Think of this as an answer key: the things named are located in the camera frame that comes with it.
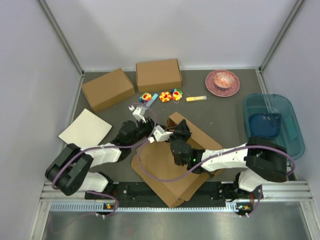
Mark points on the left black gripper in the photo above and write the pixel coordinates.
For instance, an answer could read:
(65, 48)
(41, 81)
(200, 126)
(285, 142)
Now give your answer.
(149, 125)

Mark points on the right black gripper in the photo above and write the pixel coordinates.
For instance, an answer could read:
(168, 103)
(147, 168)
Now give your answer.
(182, 129)

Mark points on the cardboard box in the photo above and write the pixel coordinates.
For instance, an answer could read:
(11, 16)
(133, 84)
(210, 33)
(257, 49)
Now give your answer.
(158, 75)
(156, 158)
(108, 90)

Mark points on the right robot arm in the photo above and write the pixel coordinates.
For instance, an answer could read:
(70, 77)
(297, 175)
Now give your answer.
(262, 160)

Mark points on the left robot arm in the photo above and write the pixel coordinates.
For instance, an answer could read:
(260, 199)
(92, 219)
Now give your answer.
(70, 171)

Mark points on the rainbow flower plush left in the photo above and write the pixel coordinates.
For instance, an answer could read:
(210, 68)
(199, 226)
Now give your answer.
(145, 97)

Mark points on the rainbow flower plush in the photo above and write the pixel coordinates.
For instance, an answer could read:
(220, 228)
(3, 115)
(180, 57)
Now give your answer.
(145, 97)
(176, 94)

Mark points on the blue chalk stick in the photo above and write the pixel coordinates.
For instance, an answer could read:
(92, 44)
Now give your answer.
(152, 100)

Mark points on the orange flower plush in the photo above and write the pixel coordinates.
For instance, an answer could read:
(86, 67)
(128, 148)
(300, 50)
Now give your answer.
(165, 96)

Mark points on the rainbow flower plush right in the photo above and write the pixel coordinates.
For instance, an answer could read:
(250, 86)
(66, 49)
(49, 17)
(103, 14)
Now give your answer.
(176, 94)

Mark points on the white square board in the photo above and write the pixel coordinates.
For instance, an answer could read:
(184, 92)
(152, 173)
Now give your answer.
(87, 130)

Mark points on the yellow chalk stick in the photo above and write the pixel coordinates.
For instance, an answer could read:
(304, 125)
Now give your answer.
(196, 98)

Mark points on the pink plate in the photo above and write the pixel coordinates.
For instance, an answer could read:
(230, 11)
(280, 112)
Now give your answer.
(213, 89)

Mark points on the dark blue dish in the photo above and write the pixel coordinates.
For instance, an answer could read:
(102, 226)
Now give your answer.
(265, 125)

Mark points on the teal plastic bin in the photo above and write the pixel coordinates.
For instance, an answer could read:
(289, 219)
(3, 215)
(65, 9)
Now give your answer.
(290, 136)

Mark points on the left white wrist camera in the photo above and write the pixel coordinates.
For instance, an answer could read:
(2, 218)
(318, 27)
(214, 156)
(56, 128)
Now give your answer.
(138, 112)

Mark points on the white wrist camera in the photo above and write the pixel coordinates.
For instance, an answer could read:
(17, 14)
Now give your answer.
(138, 112)
(159, 135)

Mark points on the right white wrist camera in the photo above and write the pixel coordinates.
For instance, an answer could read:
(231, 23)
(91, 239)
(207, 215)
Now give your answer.
(159, 135)

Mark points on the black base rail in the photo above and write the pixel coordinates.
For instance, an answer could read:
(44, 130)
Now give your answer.
(210, 193)

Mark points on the grey slotted cable duct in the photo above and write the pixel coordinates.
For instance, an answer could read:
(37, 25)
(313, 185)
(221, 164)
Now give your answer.
(105, 208)

